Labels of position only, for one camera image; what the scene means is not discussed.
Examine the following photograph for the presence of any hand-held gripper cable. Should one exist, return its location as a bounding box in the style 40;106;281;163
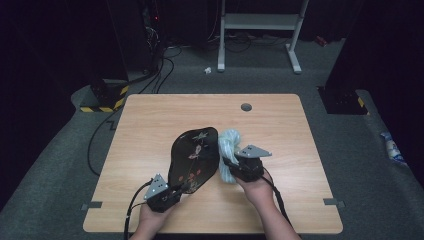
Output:
261;174;295;232
123;179;153;240

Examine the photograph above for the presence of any person's right hand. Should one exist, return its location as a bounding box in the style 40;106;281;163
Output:
235;169;277;212

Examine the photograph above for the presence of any black floor cable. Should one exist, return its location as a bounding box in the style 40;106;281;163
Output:
86;66;158;177
155;46;184;95

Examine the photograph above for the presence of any person's left hand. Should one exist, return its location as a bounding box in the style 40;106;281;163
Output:
137;202;175;235

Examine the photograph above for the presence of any black cable tangle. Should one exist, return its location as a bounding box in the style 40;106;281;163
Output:
207;30;292;54

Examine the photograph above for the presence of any black yellow striped base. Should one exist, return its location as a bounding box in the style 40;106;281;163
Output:
317;86;370;116
79;78;130;113

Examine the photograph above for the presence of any dark equipment rack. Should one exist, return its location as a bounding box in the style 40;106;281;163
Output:
139;0;168;76

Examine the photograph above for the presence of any left hand-held gripper cable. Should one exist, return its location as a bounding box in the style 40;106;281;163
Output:
123;179;153;240

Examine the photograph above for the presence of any light blue striped cloth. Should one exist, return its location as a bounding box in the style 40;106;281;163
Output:
217;128;242;185

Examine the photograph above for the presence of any grey tape strip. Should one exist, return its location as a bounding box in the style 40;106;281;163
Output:
322;197;346;207
80;201;104;212

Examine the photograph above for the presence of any black floral lacquer tray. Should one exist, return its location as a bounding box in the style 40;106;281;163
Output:
167;126;220;195

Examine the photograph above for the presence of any blue white packet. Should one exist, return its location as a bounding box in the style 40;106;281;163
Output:
379;131;406;166

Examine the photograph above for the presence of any right hand-held gripper cable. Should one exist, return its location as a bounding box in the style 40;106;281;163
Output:
261;174;295;232

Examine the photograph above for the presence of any white metal stand frame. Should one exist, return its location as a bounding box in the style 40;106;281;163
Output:
217;0;310;75

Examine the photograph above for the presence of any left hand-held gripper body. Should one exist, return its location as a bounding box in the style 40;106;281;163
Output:
143;173;183;214

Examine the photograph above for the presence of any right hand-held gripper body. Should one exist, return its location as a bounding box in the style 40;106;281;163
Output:
229;143;273;184

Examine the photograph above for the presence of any small red object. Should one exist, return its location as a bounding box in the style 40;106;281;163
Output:
314;34;330;48

